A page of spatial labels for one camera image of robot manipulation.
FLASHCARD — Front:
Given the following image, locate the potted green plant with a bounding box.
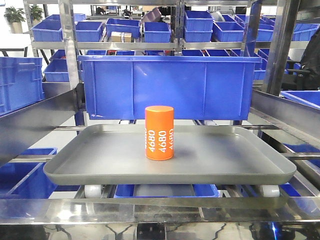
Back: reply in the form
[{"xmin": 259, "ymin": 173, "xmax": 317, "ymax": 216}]
[{"xmin": 4, "ymin": 6, "xmax": 26, "ymax": 34}]

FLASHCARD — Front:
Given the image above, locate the large blue plastic bin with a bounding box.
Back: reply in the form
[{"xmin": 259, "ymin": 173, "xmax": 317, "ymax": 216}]
[{"xmin": 78, "ymin": 55, "xmax": 260, "ymax": 121}]

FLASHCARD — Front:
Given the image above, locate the steel shelf rack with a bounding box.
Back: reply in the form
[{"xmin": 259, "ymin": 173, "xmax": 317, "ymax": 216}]
[{"xmin": 0, "ymin": 0, "xmax": 320, "ymax": 240}]

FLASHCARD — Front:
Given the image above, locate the blue ribbed plastic crate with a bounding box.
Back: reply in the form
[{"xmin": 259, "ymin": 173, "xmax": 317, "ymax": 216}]
[{"xmin": 0, "ymin": 57, "xmax": 45, "ymax": 115}]

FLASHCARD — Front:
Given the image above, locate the orange cylindrical capacitor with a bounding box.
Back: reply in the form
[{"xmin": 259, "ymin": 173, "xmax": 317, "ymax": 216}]
[{"xmin": 144, "ymin": 105, "xmax": 174, "ymax": 161}]

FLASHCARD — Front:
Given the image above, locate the cardboard box on shelf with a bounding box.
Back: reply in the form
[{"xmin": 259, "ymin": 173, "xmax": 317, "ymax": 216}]
[{"xmin": 111, "ymin": 31, "xmax": 132, "ymax": 43}]

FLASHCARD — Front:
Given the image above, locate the grey metal tray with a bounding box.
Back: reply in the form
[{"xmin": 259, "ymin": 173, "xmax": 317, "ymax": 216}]
[{"xmin": 43, "ymin": 124, "xmax": 297, "ymax": 185}]

